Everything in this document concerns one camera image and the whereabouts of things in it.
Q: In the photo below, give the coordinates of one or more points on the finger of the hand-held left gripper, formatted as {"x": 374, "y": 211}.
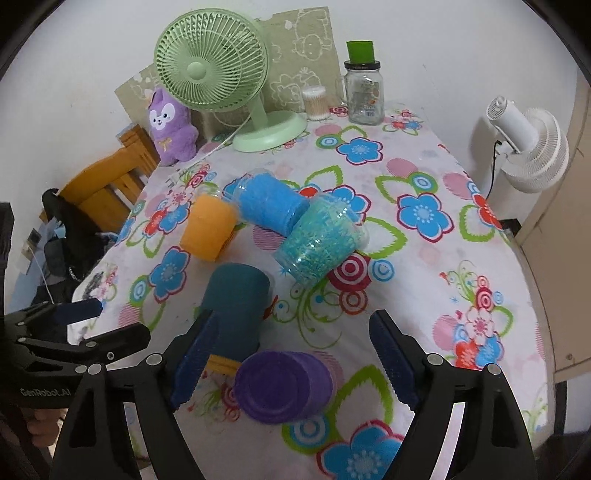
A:
{"x": 120, "y": 339}
{"x": 76, "y": 311}

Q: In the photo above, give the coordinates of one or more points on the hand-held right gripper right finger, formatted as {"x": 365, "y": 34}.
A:
{"x": 390, "y": 357}

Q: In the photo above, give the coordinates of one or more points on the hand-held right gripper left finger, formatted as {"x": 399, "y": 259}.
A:
{"x": 191, "y": 369}

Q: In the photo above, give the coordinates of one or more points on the purple cup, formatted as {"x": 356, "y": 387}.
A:
{"x": 277, "y": 387}

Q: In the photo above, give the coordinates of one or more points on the yellow cup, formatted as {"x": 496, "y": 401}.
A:
{"x": 224, "y": 364}

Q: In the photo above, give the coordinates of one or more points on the dark teal cup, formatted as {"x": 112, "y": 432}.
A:
{"x": 238, "y": 304}

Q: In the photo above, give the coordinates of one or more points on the clear teal speckled cup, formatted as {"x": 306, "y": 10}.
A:
{"x": 318, "y": 240}

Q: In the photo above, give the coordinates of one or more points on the orange cup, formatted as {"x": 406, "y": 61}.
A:
{"x": 207, "y": 226}

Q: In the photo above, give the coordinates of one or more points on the blue cup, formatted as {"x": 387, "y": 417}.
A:
{"x": 270, "y": 203}

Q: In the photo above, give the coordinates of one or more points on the person's left hand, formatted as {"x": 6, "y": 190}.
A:
{"x": 41, "y": 420}

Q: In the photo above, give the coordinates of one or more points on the black bag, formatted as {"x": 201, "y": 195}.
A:
{"x": 74, "y": 240}

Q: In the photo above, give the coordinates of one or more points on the floral tablecloth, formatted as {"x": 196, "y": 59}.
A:
{"x": 415, "y": 286}

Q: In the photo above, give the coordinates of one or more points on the wooden chair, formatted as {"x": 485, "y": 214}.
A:
{"x": 106, "y": 180}

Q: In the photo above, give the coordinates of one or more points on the wooden cabinet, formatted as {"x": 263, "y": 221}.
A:
{"x": 554, "y": 277}

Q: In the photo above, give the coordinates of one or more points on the purple plush toy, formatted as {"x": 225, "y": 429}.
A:
{"x": 171, "y": 134}

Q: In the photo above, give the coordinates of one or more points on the white fan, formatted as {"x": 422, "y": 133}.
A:
{"x": 535, "y": 147}

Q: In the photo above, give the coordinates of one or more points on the cotton swab box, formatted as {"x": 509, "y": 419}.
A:
{"x": 315, "y": 104}

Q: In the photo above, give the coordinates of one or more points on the glass jar with green lid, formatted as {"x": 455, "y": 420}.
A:
{"x": 364, "y": 92}

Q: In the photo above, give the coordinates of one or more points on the green desk fan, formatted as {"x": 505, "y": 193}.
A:
{"x": 207, "y": 69}

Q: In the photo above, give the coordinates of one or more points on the printed cardboard sheet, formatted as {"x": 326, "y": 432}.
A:
{"x": 304, "y": 50}

